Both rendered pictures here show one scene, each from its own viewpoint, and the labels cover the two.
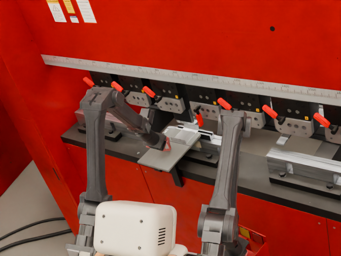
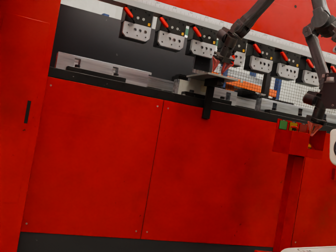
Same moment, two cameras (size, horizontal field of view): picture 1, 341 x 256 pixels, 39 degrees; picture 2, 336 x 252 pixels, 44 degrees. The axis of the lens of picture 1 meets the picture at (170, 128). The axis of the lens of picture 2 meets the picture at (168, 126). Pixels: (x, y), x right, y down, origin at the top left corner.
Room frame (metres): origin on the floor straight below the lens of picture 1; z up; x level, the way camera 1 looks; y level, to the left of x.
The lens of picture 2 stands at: (1.13, 2.19, 0.66)
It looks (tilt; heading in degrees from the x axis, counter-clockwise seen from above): 1 degrees up; 291
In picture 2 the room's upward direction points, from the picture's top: 10 degrees clockwise
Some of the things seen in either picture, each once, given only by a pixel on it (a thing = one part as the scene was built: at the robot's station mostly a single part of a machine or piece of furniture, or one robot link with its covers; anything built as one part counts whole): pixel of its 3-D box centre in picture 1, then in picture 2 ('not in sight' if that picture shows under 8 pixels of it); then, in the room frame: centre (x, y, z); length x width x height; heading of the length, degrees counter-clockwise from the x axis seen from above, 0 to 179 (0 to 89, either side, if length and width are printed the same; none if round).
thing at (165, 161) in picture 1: (169, 148); (211, 78); (1.77, 0.03, 1.00); 0.26 x 0.18 x 0.01; 134
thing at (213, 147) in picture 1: (200, 143); (205, 94); (1.83, -0.11, 0.92); 0.39 x 0.06 x 0.10; 44
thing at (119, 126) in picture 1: (110, 123); (104, 71); (2.27, 0.31, 0.92); 0.50 x 0.06 x 0.10; 44
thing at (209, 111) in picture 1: (208, 97); (231, 50); (1.75, -0.19, 1.21); 0.15 x 0.09 x 0.17; 44
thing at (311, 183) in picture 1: (305, 184); (286, 116); (1.40, -0.45, 0.89); 0.30 x 0.05 x 0.03; 44
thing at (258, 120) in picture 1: (249, 104); (259, 58); (1.60, -0.33, 1.21); 0.15 x 0.09 x 0.17; 44
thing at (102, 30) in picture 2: not in sight; (136, 58); (2.40, -0.28, 1.12); 1.13 x 0.02 x 0.44; 44
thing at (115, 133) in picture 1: (99, 132); (96, 75); (2.27, 0.38, 0.89); 0.30 x 0.05 x 0.03; 44
